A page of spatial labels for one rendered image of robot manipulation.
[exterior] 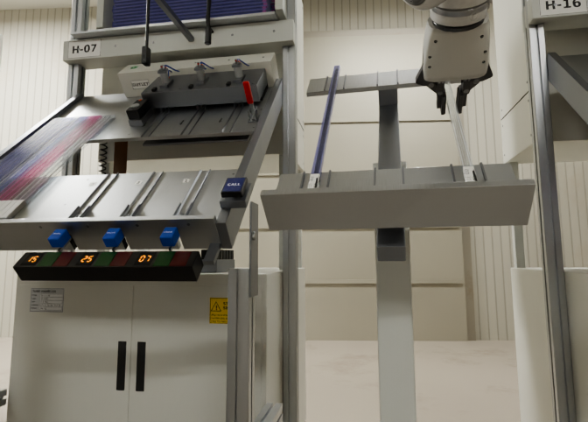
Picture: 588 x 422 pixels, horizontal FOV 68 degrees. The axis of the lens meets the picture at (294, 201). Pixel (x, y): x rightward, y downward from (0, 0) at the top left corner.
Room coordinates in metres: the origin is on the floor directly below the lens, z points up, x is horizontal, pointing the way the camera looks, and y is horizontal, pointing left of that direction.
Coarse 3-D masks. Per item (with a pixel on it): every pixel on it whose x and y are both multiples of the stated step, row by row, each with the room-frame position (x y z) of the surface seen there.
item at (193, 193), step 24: (48, 192) 0.95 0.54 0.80; (72, 192) 0.94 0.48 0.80; (96, 192) 0.93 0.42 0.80; (120, 192) 0.92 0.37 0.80; (144, 192) 0.90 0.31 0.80; (168, 192) 0.89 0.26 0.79; (192, 192) 0.88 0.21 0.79; (216, 192) 0.87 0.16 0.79; (24, 216) 0.89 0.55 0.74; (48, 216) 0.88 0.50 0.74; (72, 216) 0.86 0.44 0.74; (96, 216) 0.86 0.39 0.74; (120, 216) 0.84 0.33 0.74; (216, 216) 0.81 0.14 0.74
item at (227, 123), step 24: (96, 96) 1.39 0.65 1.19; (120, 96) 1.36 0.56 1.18; (264, 96) 1.22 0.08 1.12; (120, 120) 1.21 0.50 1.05; (168, 120) 1.17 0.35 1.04; (192, 120) 1.15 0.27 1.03; (216, 120) 1.13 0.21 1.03; (240, 120) 1.12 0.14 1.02; (144, 144) 1.17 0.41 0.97; (168, 144) 1.16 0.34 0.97
